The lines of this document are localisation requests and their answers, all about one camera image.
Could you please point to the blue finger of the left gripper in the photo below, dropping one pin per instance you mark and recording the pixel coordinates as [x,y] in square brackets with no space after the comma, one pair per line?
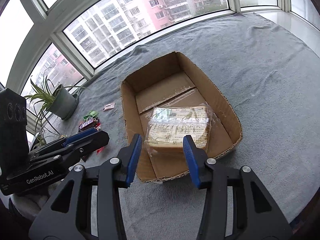
[82,144]
[63,142]

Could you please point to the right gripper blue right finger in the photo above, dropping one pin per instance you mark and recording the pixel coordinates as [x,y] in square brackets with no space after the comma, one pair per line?
[196,160]

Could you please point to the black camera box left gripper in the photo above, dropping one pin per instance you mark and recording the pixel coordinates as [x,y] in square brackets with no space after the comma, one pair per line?
[14,144]

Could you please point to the snickers bar dark wrapper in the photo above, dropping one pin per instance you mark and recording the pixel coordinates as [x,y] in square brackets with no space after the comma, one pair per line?
[90,123]

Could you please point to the pink snack packet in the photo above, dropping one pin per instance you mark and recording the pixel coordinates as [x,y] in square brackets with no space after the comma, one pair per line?
[109,106]

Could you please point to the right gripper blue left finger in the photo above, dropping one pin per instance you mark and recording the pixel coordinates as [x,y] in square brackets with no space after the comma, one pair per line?
[129,157]

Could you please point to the green pot saucer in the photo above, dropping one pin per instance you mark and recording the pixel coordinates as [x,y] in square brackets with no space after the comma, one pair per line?
[70,107]

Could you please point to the light green candy packet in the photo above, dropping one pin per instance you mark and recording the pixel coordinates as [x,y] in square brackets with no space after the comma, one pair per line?
[90,115]

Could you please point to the red snack bag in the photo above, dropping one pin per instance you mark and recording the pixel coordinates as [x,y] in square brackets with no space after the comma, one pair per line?
[100,150]

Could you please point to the clear bag of biscuits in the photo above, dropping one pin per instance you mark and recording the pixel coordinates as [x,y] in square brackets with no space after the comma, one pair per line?
[168,126]

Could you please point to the spider plant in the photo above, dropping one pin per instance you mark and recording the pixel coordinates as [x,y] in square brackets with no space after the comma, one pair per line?
[43,95]

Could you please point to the brown cardboard box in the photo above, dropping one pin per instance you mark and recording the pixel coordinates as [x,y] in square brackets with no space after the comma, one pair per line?
[167,99]

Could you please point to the green plant pot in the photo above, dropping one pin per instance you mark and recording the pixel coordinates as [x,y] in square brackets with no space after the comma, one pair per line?
[61,97]

